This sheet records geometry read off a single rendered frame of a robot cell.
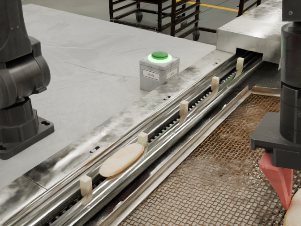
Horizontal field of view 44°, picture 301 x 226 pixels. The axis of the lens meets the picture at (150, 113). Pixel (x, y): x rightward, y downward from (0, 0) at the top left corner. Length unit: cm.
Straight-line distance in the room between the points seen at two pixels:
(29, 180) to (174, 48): 70
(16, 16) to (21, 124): 20
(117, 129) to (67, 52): 52
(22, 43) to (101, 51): 52
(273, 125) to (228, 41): 63
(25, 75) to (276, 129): 41
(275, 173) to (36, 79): 42
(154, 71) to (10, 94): 35
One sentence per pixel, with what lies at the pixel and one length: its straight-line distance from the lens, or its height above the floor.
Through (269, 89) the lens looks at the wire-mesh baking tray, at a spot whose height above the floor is 90.
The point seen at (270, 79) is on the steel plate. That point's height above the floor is 82.
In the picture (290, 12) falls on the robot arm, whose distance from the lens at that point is 32.
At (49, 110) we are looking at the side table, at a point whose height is 82.
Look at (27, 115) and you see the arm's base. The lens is 70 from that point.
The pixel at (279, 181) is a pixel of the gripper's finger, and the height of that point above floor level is 97.
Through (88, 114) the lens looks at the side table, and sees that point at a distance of 79.
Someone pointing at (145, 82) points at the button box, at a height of 84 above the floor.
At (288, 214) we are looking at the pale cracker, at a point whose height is 93.
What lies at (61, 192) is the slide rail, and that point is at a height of 85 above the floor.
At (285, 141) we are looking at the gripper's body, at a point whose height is 102.
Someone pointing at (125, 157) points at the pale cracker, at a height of 86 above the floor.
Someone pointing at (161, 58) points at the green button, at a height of 90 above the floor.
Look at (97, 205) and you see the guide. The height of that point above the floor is 86.
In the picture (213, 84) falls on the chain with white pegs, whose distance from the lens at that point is 85.
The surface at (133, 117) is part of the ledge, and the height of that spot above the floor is 86.
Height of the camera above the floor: 122
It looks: 31 degrees down
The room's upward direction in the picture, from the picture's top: 1 degrees clockwise
